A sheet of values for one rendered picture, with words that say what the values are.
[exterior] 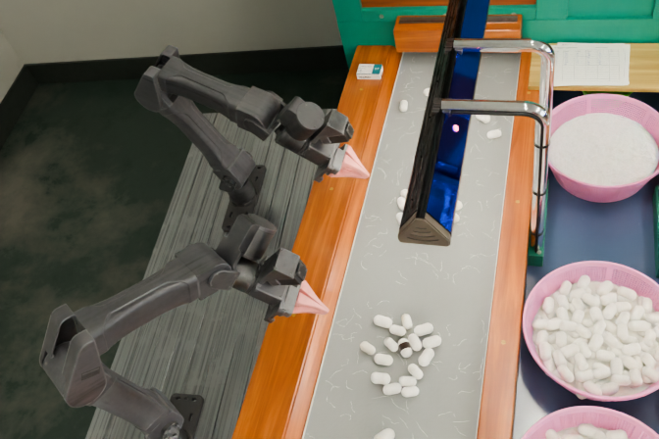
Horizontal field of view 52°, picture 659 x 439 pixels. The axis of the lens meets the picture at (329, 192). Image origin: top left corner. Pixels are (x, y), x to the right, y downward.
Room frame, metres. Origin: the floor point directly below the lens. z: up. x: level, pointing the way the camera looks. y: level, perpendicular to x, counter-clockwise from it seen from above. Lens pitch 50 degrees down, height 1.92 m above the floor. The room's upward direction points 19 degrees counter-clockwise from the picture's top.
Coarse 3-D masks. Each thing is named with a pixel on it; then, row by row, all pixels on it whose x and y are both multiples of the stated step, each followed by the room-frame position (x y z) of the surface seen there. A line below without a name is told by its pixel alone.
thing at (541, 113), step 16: (448, 48) 0.91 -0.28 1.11; (464, 48) 0.89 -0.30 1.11; (480, 48) 0.88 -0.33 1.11; (496, 48) 0.87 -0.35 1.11; (512, 48) 0.85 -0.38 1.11; (528, 48) 0.84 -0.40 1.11; (544, 48) 0.83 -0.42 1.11; (544, 64) 0.83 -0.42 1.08; (544, 80) 0.83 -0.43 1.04; (544, 96) 0.83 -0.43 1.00; (432, 112) 0.77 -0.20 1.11; (448, 112) 0.76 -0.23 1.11; (464, 112) 0.75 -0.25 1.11; (480, 112) 0.74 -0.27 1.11; (496, 112) 0.73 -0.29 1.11; (512, 112) 0.72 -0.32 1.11; (528, 112) 0.70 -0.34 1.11; (544, 112) 0.70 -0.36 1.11; (544, 128) 0.69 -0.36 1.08; (544, 144) 0.69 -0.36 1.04; (544, 160) 0.69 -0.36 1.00; (544, 176) 0.69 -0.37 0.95; (544, 192) 0.69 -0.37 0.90; (544, 208) 0.70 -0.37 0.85; (544, 224) 0.74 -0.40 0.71; (528, 256) 0.69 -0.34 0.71
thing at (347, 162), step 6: (348, 156) 0.92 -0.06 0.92; (342, 162) 0.90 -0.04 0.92; (348, 162) 0.90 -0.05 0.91; (354, 162) 0.91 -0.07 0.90; (354, 168) 0.90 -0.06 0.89; (360, 168) 0.91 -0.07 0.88; (330, 174) 0.92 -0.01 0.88; (336, 174) 0.92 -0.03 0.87; (342, 174) 0.91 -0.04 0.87; (348, 174) 0.91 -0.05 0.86; (354, 174) 0.91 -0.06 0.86; (360, 174) 0.91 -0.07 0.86; (366, 174) 0.90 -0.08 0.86
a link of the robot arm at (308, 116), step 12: (276, 96) 1.03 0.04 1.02; (288, 108) 0.94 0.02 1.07; (300, 108) 0.94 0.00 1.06; (312, 108) 0.94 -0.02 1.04; (252, 120) 0.98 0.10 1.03; (276, 120) 0.98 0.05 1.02; (288, 120) 0.94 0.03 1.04; (300, 120) 0.92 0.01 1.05; (312, 120) 0.92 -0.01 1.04; (324, 120) 0.92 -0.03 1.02; (252, 132) 0.98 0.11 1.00; (264, 132) 0.96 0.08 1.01; (288, 132) 0.94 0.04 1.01; (300, 132) 0.92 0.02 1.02; (312, 132) 0.91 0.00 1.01
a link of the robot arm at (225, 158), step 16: (176, 96) 1.15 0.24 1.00; (160, 112) 1.14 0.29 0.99; (176, 112) 1.12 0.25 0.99; (192, 112) 1.14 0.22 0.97; (192, 128) 1.11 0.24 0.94; (208, 128) 1.12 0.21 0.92; (208, 144) 1.10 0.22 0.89; (224, 144) 1.11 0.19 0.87; (208, 160) 1.11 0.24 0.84; (224, 160) 1.08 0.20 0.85; (240, 160) 1.09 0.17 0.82; (240, 176) 1.07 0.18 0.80
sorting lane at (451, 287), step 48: (480, 96) 1.12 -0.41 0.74; (384, 144) 1.07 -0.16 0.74; (480, 144) 0.98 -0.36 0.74; (384, 192) 0.94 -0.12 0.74; (480, 192) 0.86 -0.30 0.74; (384, 240) 0.82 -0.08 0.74; (480, 240) 0.74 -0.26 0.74; (384, 288) 0.71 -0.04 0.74; (432, 288) 0.67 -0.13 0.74; (480, 288) 0.64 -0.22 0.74; (336, 336) 0.64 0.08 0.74; (384, 336) 0.61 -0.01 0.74; (480, 336) 0.55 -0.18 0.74; (336, 384) 0.55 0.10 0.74; (432, 384) 0.49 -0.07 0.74; (480, 384) 0.46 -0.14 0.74; (336, 432) 0.46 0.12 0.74; (432, 432) 0.41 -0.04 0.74
